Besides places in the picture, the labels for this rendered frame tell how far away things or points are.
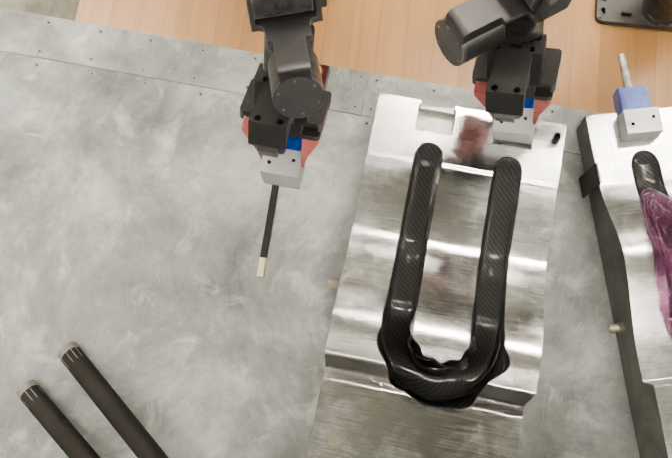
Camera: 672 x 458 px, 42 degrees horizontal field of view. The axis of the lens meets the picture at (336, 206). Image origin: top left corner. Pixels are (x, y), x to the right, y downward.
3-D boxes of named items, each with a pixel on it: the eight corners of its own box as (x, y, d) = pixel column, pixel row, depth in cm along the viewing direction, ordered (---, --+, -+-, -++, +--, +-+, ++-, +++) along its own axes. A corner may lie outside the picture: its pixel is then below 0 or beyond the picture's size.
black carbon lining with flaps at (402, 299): (413, 145, 122) (418, 118, 112) (529, 166, 120) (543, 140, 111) (366, 395, 112) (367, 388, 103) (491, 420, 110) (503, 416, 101)
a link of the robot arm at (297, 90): (344, 111, 96) (334, 20, 87) (266, 123, 95) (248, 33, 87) (330, 48, 104) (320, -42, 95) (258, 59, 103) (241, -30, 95)
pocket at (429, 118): (417, 109, 125) (419, 99, 121) (454, 116, 124) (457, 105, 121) (412, 138, 124) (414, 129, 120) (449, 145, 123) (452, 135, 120)
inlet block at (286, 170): (284, 92, 120) (281, 76, 115) (320, 99, 119) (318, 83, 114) (263, 182, 116) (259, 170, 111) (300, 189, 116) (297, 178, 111)
